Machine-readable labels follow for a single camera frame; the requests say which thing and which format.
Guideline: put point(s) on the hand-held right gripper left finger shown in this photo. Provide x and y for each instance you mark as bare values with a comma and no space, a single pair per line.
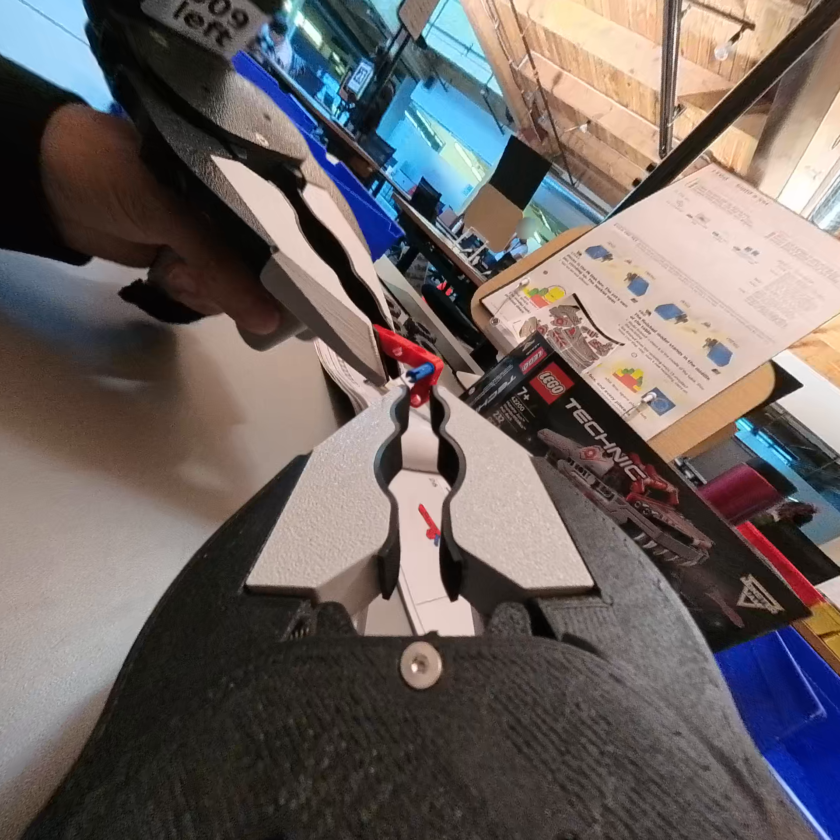
315,525

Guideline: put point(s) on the blue toy pin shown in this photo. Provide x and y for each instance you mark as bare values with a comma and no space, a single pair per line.
420,373

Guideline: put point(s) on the red plastic bin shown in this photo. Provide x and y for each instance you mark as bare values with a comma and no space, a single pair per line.
781,564

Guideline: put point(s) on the white printed instruction sheet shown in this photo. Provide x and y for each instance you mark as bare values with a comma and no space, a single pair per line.
722,275

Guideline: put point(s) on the maroon tumbler black lid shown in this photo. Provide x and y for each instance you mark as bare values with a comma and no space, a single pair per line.
735,492

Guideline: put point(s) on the black toy truck set box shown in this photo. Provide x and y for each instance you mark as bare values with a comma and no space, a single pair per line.
656,525

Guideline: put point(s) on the grey red sticker sheet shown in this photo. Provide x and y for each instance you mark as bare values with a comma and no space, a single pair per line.
571,334

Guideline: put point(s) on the person's left hand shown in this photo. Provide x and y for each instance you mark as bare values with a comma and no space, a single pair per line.
118,190

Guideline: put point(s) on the yellow plastic bin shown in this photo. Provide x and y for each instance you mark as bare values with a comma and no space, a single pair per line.
823,633

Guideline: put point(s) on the person's left forearm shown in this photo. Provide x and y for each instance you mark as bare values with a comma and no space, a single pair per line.
26,164

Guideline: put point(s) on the rounded plywood panel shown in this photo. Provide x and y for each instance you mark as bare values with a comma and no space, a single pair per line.
492,220

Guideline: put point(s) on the black upright panel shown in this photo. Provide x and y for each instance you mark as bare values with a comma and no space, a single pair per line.
522,170

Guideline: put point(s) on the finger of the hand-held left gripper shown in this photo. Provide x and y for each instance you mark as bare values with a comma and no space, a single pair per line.
315,308
338,229

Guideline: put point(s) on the white instruction booklet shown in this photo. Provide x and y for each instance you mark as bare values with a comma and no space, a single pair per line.
413,590

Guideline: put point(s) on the tagged blue plastic bin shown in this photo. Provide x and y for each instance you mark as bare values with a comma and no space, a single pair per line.
367,216

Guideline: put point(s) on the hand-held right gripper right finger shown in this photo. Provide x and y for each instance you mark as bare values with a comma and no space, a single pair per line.
518,525

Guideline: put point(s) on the grey desk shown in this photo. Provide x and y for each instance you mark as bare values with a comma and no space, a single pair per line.
98,525

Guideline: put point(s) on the red angled toy beam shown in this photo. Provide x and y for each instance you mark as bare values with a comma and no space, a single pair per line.
394,341

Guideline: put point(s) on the task instruction board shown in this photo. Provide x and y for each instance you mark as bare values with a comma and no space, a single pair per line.
715,426

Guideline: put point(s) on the clear plastic sheet clip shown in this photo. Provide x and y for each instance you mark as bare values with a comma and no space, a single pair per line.
646,401
508,308

